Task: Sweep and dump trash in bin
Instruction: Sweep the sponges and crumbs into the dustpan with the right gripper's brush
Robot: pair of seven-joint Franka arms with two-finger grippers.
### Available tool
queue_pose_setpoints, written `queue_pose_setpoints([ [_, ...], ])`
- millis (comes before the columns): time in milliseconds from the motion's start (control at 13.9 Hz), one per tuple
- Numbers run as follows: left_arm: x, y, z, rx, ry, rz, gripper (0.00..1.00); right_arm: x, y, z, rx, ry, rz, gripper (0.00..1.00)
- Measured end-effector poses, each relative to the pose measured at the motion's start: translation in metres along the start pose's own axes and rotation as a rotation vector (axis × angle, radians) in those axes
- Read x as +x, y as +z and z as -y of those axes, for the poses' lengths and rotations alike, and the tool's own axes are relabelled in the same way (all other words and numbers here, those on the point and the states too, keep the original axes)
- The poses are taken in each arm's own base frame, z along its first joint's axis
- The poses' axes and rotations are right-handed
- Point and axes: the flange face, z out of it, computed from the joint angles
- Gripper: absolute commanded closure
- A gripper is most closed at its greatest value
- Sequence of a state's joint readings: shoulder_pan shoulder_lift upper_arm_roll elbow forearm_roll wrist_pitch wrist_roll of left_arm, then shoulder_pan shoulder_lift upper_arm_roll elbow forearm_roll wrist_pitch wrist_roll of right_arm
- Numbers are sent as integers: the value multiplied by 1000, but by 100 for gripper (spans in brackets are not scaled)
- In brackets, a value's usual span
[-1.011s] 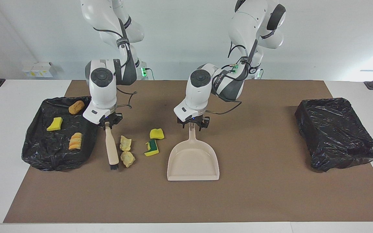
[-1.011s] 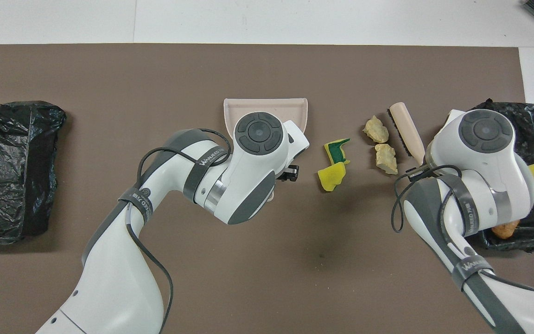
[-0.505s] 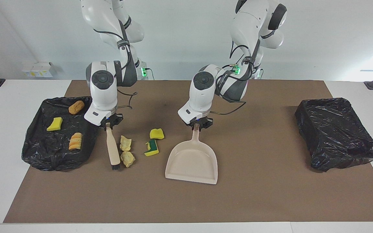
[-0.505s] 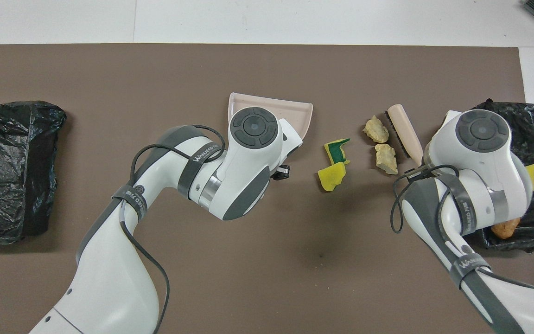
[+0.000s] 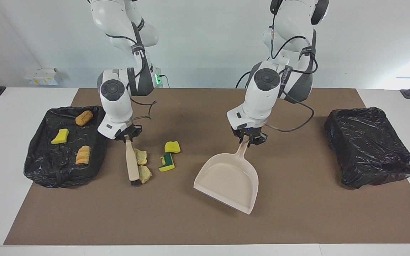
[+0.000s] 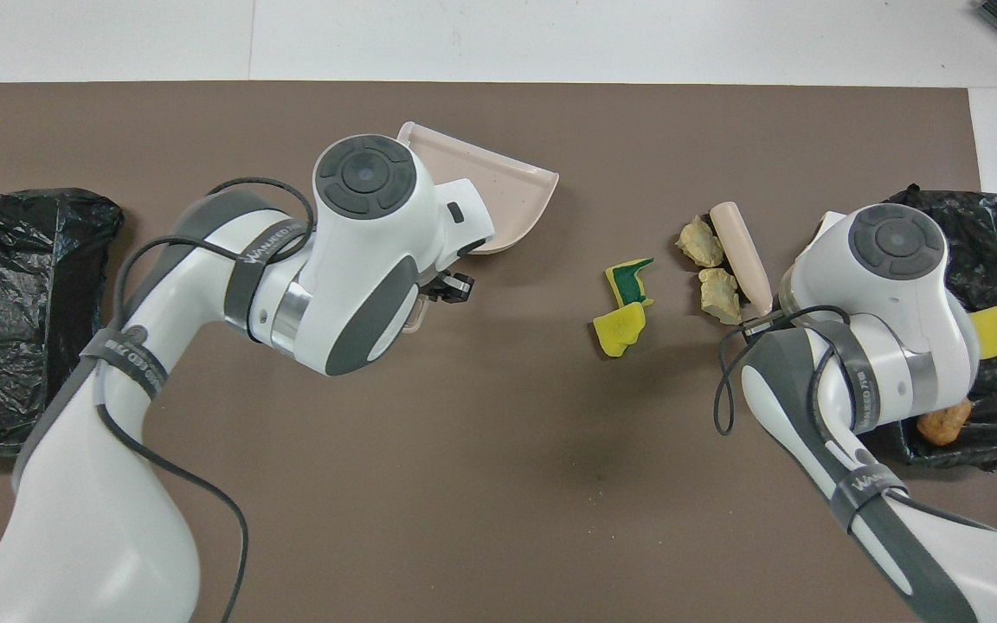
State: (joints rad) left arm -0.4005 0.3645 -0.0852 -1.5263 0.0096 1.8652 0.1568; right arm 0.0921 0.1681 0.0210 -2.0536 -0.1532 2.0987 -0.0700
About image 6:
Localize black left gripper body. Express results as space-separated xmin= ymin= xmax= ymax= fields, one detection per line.
xmin=418 ymin=269 xmax=455 ymax=305

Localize pale toy pastry piece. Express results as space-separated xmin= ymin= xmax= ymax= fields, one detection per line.
xmin=676 ymin=216 xmax=726 ymax=268
xmin=698 ymin=268 xmax=743 ymax=326

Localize beige brush black bristles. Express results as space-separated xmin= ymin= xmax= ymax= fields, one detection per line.
xmin=709 ymin=201 xmax=774 ymax=317

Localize beige plastic dustpan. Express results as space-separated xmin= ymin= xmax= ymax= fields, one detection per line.
xmin=396 ymin=121 xmax=560 ymax=334

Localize yellow green sponge piece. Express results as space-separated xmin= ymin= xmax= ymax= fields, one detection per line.
xmin=604 ymin=257 xmax=655 ymax=311

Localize brown toy nugget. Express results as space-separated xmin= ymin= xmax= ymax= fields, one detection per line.
xmin=917 ymin=398 xmax=974 ymax=447

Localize brown table mat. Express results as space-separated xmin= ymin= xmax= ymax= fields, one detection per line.
xmin=0 ymin=80 xmax=997 ymax=623

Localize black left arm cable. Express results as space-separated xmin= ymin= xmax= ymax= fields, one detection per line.
xmin=96 ymin=177 xmax=318 ymax=623

